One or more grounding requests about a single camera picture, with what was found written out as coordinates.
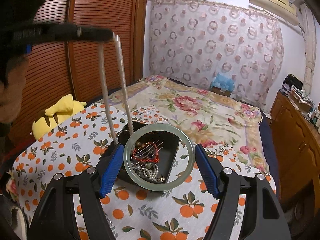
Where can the stack of folded cloths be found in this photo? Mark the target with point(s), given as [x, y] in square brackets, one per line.
[302, 97]

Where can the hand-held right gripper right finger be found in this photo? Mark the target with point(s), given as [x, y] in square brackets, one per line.
[207, 172]

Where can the wooden cabinet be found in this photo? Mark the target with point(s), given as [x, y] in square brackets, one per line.
[295, 142]

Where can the yellow plush toy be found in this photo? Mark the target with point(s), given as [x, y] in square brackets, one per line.
[62, 105]

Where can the metal hair comb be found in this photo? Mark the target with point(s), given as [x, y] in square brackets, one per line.
[152, 147]

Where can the floral blanket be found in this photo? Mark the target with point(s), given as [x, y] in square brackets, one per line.
[200, 115]

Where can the row of cosmetic bottles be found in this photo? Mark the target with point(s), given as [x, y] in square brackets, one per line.
[315, 118]

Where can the blue plastic bag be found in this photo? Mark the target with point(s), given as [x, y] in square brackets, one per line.
[222, 80]

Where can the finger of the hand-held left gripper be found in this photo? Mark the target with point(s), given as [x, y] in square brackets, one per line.
[96, 33]

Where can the beige air conditioner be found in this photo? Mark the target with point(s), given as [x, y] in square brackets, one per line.
[272, 2]

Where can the small cardboard box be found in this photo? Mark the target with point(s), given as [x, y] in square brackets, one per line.
[220, 91]

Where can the stack of dark clothes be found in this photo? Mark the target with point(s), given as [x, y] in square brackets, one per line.
[292, 81]

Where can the circle patterned sheer curtain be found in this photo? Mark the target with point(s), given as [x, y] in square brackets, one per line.
[212, 42]

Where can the beige tied curtain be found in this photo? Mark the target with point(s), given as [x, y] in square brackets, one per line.
[310, 55]

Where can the brown slatted wardrobe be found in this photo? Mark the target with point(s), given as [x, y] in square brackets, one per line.
[100, 55]

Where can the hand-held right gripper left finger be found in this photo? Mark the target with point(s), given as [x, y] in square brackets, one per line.
[111, 172]

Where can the orange fruit print cloth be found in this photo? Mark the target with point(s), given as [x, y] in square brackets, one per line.
[150, 212]

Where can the pale green jade bangle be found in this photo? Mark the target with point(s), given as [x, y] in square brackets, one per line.
[155, 126]

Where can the black box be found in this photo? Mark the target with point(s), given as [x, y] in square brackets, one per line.
[170, 162]

